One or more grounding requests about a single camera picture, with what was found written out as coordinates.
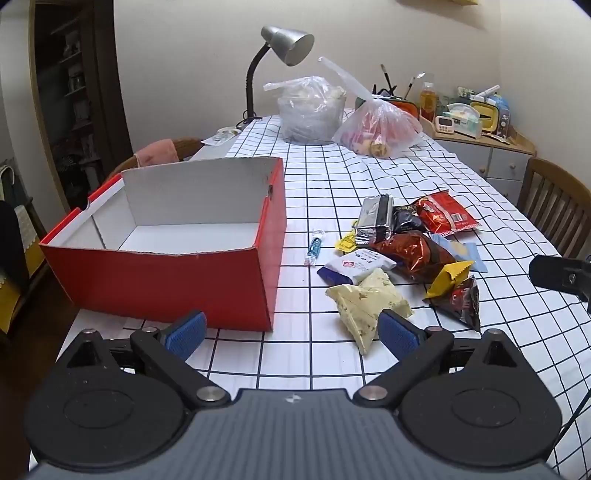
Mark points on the silver desk lamp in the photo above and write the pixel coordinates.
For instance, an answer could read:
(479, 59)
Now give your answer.
(288, 44)

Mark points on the clear packet on table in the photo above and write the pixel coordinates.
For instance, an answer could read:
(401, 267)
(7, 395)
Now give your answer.
(221, 136)

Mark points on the grey cabinet with wooden top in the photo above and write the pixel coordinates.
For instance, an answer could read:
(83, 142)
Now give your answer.
(503, 164)

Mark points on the wooden chair with towel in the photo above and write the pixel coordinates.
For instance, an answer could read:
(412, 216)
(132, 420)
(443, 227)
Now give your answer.
(190, 146)

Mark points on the clear plastic bag with container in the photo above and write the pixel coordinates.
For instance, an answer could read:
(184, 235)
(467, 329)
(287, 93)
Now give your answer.
(309, 115)

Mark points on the white and blue snack packet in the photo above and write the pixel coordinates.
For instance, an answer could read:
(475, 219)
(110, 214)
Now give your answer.
(355, 265)

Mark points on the yellow zigzag-edged snack packet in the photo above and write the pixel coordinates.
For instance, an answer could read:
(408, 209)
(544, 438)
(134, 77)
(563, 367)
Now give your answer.
(450, 277)

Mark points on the slatted wooden chair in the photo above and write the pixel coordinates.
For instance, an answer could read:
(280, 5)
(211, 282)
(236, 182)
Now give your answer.
(554, 198)

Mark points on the black-checked white tablecloth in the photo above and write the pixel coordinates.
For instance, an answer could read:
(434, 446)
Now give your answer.
(323, 184)

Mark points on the blue packages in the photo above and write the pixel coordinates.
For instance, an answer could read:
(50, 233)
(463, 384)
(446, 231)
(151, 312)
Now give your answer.
(502, 113)

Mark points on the red cardboard box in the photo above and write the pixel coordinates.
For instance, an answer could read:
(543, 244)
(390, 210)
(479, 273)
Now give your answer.
(184, 286)

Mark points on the orange drink bottle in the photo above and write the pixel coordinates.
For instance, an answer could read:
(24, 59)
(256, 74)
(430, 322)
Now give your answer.
(427, 104)

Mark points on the bookshelf in doorway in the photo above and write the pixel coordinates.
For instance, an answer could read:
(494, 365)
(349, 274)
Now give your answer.
(74, 92)

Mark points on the black paintbrush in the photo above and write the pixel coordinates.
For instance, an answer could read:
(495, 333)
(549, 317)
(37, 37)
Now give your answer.
(388, 78)

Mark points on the armchair with yellow cover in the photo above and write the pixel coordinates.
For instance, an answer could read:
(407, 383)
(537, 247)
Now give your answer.
(30, 249)

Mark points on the silver snack packet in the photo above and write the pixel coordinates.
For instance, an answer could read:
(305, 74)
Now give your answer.
(376, 217)

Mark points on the white kitchen timer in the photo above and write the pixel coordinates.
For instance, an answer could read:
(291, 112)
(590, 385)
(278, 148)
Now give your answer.
(444, 124)

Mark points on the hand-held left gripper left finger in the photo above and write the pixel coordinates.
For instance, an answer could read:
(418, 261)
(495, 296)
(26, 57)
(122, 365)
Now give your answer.
(187, 331)

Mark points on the small blue candy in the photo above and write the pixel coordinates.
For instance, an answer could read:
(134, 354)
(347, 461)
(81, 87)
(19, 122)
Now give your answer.
(315, 247)

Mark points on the pale yellow snack packet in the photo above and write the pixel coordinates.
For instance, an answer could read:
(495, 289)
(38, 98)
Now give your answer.
(364, 300)

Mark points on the shiny brown-red snack packet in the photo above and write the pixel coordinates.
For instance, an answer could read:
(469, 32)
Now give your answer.
(411, 254)

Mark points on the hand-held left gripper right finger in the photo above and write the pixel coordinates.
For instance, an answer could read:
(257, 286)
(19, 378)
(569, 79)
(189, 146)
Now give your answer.
(397, 331)

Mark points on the white tube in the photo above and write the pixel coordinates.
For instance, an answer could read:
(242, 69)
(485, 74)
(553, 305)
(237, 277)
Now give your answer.
(485, 92)

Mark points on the green and orange pencil case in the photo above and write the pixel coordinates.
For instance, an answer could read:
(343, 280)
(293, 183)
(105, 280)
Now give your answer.
(406, 107)

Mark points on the light blue snack packet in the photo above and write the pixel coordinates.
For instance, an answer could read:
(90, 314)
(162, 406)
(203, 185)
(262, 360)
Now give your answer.
(468, 253)

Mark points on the pink plastic bag of food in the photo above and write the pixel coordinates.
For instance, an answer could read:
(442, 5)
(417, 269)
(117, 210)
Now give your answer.
(383, 124)

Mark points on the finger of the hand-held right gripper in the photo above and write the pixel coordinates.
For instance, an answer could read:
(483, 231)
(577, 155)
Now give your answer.
(558, 273)

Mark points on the black snack packet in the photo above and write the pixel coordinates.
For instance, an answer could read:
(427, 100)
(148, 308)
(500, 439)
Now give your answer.
(406, 219)

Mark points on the black jacket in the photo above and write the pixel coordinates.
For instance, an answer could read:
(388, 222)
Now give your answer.
(11, 240)

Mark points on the pink towel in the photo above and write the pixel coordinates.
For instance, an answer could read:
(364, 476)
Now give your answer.
(157, 152)

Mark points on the white and green tissue pack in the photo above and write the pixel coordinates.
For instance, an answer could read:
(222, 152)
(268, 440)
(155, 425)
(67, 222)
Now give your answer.
(461, 121)

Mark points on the thin paintbrush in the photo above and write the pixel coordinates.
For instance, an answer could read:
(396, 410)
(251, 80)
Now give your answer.
(409, 87)

